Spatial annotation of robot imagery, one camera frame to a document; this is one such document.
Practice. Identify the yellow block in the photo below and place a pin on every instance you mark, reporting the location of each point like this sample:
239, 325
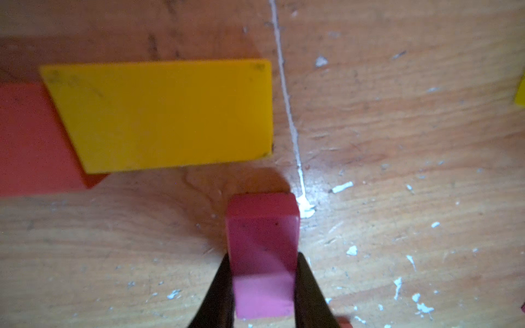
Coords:
519, 99
146, 115

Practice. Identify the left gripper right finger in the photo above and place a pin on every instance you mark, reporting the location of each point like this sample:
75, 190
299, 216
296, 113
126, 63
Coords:
310, 306

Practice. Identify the magenta block top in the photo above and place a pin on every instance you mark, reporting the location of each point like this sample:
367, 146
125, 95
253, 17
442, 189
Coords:
263, 236

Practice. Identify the red block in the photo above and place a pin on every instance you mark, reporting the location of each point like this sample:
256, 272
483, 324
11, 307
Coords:
37, 156

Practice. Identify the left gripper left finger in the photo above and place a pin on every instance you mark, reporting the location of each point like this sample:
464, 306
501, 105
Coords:
218, 306

